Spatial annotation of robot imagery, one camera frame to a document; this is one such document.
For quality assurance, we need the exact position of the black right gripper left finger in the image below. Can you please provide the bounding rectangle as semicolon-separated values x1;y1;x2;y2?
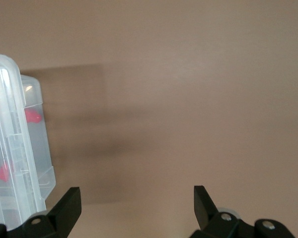
0;187;82;238

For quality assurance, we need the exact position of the red block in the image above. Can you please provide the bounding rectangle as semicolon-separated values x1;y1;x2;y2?
0;162;14;183
24;108;42;124

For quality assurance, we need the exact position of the brown table cover sheet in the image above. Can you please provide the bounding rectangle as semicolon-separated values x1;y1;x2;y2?
0;0;298;238

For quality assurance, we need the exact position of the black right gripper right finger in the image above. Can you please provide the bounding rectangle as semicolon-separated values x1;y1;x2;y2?
188;185;297;238

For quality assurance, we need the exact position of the clear plastic storage box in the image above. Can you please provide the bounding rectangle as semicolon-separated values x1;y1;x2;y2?
19;74;57;200

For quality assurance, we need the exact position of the clear ribbed plastic lid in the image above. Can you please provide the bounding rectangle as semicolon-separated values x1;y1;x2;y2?
0;54;49;230

